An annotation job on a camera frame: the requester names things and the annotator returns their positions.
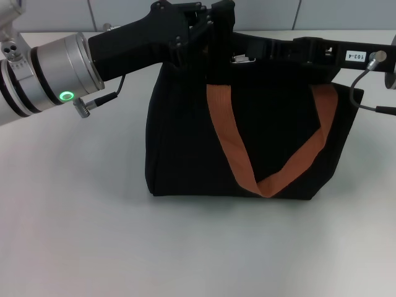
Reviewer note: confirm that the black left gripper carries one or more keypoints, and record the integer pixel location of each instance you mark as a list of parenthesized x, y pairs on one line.
[(133, 46)]

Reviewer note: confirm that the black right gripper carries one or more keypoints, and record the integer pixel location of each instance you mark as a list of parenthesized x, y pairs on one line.
[(325, 52)]

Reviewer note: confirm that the silver zipper pull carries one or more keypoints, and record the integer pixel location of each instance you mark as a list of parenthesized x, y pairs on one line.
[(242, 59)]

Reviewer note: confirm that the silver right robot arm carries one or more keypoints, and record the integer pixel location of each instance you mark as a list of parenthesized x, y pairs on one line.
[(391, 80)]

